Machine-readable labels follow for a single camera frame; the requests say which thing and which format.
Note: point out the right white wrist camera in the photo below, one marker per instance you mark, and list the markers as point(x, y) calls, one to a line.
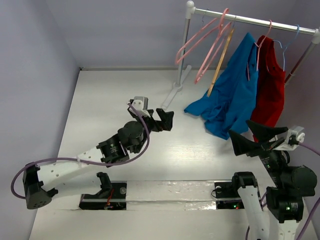
point(295, 136)

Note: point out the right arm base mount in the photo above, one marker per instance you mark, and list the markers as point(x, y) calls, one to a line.
point(226, 197)

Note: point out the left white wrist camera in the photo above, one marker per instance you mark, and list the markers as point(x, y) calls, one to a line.
point(140, 104)

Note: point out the blue t shirt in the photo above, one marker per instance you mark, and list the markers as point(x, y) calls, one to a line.
point(233, 97)

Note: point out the red t shirt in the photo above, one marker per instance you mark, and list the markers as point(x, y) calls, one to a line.
point(270, 97)

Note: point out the leftmost pink wire hanger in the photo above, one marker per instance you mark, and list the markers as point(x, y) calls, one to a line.
point(182, 53)

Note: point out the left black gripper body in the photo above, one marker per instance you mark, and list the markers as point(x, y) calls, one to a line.
point(153, 125)

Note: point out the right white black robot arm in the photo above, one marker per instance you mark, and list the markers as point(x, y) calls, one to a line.
point(277, 214)

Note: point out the wooden hanger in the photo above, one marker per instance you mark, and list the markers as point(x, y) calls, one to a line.
point(221, 60)

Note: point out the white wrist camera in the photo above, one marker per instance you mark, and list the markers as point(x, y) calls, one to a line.
point(140, 104)
point(295, 136)

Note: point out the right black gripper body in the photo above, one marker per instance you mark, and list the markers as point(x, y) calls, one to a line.
point(261, 145)

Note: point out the blue wire hanger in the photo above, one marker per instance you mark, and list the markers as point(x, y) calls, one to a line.
point(286, 46)

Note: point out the white clothes rack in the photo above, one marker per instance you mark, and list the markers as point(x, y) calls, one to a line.
point(183, 72)

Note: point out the thin pink wire hanger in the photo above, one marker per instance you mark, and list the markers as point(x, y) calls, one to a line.
point(260, 45)

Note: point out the thick pink plastic hanger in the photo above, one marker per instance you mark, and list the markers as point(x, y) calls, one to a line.
point(215, 47)

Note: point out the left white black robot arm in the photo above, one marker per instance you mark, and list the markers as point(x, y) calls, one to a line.
point(48, 179)

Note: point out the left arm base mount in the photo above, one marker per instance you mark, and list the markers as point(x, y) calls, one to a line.
point(111, 196)

